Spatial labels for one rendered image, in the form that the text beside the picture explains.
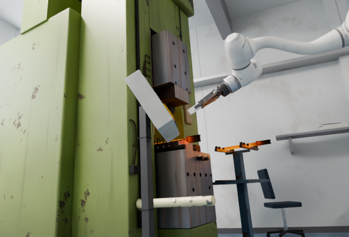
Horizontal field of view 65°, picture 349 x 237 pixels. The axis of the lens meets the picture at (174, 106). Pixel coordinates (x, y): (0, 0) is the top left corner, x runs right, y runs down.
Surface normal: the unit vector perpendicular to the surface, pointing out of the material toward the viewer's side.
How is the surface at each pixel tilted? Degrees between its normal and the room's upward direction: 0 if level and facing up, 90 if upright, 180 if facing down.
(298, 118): 90
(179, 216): 90
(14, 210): 90
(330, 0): 90
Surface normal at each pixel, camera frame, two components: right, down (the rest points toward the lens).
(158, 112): -0.11, -0.29
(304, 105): -0.36, -0.25
